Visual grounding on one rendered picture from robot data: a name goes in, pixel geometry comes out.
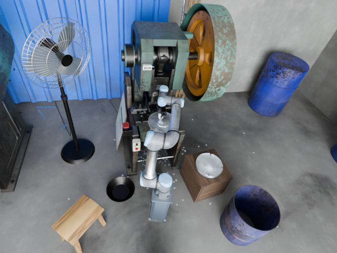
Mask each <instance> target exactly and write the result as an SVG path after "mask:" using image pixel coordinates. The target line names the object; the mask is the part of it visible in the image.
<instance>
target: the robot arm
mask: <svg viewBox="0 0 337 253"><path fill-rule="evenodd" d="M168 91H169V88H168V87H167V86H165V85H162V86H161V87H160V89H159V95H158V99H157V105H156V108H157V112H156V113H157V116H158V118H159V119H162V118H163V117H165V116H166V108H165V105H171V106H172V111H171V118H170V126H169V130H168V131H167V133H161V132H155V131H148V132H147V135H146V138H145V142H144V146H146V149H147V155H146V164H145V170H144V171H143V172H141V175H140V185H141V186H143V187H149V188H155V189H154V194H155V196H156V197H157V198H158V199H160V200H166V199H168V198H169V197H170V195H171V192H172V191H171V185H172V181H173V180H172V177H171V176H170V175H169V174H168V173H162V174H160V175H159V174H156V171H155V169H156V163H157V157H158V152H159V151H160V150H161V149H170V148H172V147H173V146H174V145H175V144H176V143H177V142H178V140H179V137H180V133H179V124H180V115H181V107H183V106H184V101H185V100H184V99H183V98H178V97H172V96H168V95H167V94H168Z"/></svg>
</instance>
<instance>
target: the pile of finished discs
mask: <svg viewBox="0 0 337 253"><path fill-rule="evenodd" d="M196 168H197V170H198V172H199V173H200V174H201V175H203V176H205V177H208V178H215V177H218V176H219V175H220V174H221V172H222V170H223V163H222V161H221V160H220V159H219V158H218V157H217V156H215V155H213V154H210V153H203V154H200V155H199V156H198V157H197V159H196Z"/></svg>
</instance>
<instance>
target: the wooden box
mask: <svg viewBox="0 0 337 253"><path fill-rule="evenodd" d="M203 153H210V154H213V155H215V156H217V157H218V158H219V159H220V160H221V158H220V157H219V155H218V154H217V152H216V151H215V149H210V150H206V151H202V152H198V153H194V154H190V155H186V156H185V159H184V162H183V165H182V168H181V171H180V174H181V177H182V179H183V181H184V183H185V185H186V187H187V189H188V191H189V193H190V195H191V197H192V199H193V201H194V203H195V202H199V201H202V200H205V199H208V198H210V197H213V196H216V195H219V194H222V193H223V192H224V191H225V189H226V188H227V186H228V184H229V183H230V181H231V180H232V178H233V176H232V175H231V173H230V172H229V170H228V169H227V167H226V166H225V164H224V163H223V161H222V160H221V161H222V163H223V170H222V172H221V174H220V175H219V176H218V177H215V178H208V177H205V176H203V175H201V174H200V173H199V172H198V170H197V168H196V159H197V157H198V156H199V155H200V154H203Z"/></svg>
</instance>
